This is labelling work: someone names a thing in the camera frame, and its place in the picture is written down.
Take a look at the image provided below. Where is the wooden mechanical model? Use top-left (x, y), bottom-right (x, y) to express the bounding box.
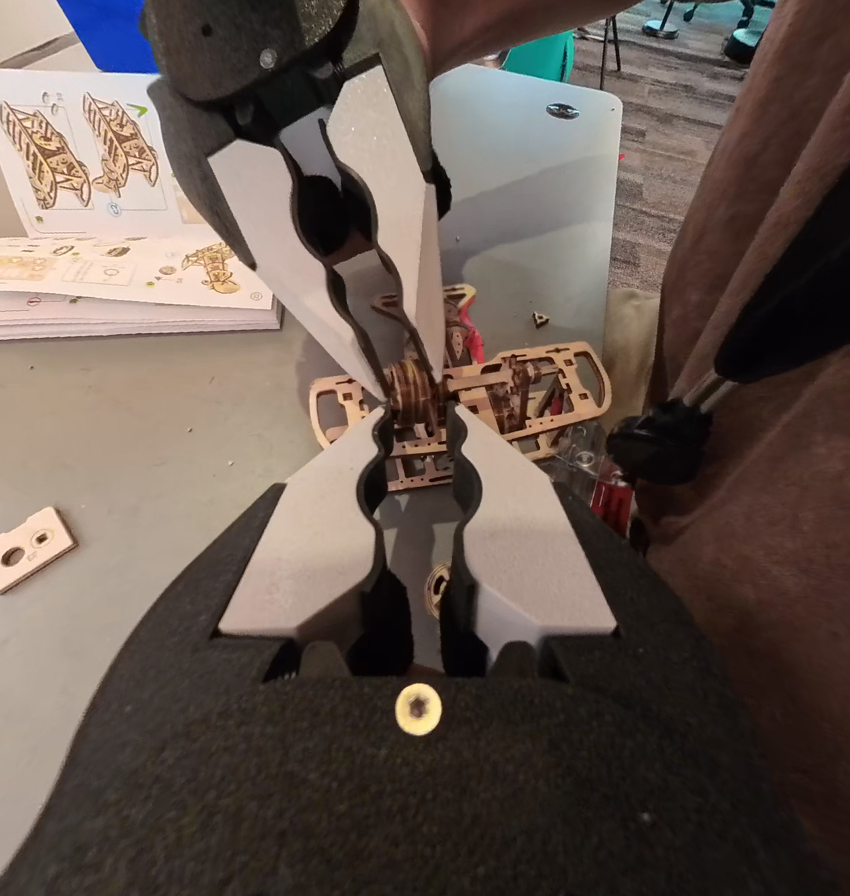
top-left (309, 283), bottom-right (613, 493)

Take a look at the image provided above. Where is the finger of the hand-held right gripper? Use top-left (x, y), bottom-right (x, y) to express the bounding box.
top-left (319, 64), bottom-right (446, 382)
top-left (207, 133), bottom-right (391, 401)

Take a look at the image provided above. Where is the small wooden gear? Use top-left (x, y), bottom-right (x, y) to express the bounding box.
top-left (424, 563), bottom-right (454, 618)

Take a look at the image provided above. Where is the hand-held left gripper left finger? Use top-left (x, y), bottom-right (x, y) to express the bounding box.
top-left (215, 406), bottom-right (415, 679)

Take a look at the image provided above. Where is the rectangular wooden piece with holes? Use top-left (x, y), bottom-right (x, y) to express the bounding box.
top-left (0, 506), bottom-right (79, 596)

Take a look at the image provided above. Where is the blue box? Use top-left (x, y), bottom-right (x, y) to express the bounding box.
top-left (56, 0), bottom-right (161, 74)

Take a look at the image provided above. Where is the person's right forearm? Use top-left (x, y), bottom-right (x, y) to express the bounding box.
top-left (397, 0), bottom-right (646, 79)

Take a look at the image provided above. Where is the open instruction booklet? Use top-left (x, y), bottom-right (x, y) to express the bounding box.
top-left (0, 68), bottom-right (285, 343)

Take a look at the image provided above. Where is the grey desk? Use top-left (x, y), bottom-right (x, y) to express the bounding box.
top-left (0, 63), bottom-right (623, 896)

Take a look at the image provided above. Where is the teal chair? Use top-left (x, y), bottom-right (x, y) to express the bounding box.
top-left (502, 31), bottom-right (576, 78)

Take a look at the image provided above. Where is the black knob with metal rod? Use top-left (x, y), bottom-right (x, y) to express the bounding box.
top-left (606, 370), bottom-right (744, 487)

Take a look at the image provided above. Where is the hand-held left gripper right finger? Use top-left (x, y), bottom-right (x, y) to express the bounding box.
top-left (439, 402), bottom-right (620, 679)

